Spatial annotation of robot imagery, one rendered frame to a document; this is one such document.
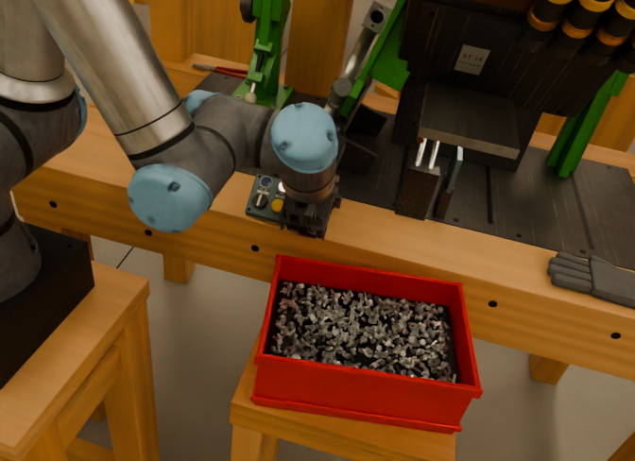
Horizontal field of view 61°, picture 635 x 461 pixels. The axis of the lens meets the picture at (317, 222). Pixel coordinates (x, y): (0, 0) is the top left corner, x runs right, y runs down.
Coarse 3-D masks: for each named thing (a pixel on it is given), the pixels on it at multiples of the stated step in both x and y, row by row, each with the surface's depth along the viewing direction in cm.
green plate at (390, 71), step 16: (400, 0) 92; (400, 16) 95; (384, 32) 96; (400, 32) 96; (384, 48) 99; (368, 64) 100; (384, 64) 101; (400, 64) 100; (384, 80) 102; (400, 80) 102
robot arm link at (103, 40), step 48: (48, 0) 45; (96, 0) 45; (96, 48) 46; (144, 48) 49; (96, 96) 49; (144, 96) 49; (144, 144) 51; (192, 144) 53; (144, 192) 52; (192, 192) 52
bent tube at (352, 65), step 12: (372, 12) 104; (384, 12) 104; (372, 24) 103; (384, 24) 103; (360, 36) 112; (372, 36) 109; (360, 48) 113; (348, 60) 116; (360, 60) 115; (348, 72) 115; (324, 108) 114
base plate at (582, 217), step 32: (384, 128) 133; (384, 160) 121; (448, 160) 125; (544, 160) 132; (352, 192) 110; (384, 192) 111; (480, 192) 116; (512, 192) 118; (544, 192) 120; (576, 192) 122; (608, 192) 124; (448, 224) 106; (480, 224) 107; (512, 224) 109; (544, 224) 110; (576, 224) 112; (608, 224) 114; (576, 256) 104; (608, 256) 105
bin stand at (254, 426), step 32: (256, 352) 88; (256, 416) 81; (288, 416) 80; (320, 416) 81; (256, 448) 87; (320, 448) 82; (352, 448) 80; (384, 448) 78; (416, 448) 79; (448, 448) 79
